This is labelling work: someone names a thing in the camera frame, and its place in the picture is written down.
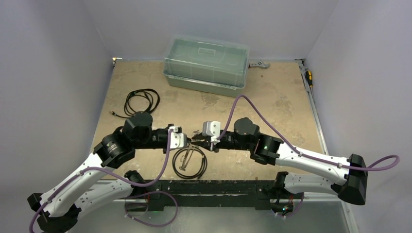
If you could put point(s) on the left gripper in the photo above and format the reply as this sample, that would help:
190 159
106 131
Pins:
166 129

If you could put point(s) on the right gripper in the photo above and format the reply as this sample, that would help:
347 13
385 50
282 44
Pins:
210 142

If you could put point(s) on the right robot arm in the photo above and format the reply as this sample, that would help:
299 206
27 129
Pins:
343 177

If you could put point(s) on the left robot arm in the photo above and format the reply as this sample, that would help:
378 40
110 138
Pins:
94 183

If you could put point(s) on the silver adjustable wrench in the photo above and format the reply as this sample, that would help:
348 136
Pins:
259 64

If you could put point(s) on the yellow black screwdriver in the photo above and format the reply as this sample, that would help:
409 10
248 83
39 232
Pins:
309 79

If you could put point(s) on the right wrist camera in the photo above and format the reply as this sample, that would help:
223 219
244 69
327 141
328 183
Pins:
211 130

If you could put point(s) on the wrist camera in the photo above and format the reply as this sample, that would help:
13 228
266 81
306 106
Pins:
178 139
211 130

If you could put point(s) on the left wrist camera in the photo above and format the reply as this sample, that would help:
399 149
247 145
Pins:
178 139

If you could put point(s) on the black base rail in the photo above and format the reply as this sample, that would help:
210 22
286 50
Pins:
257 194

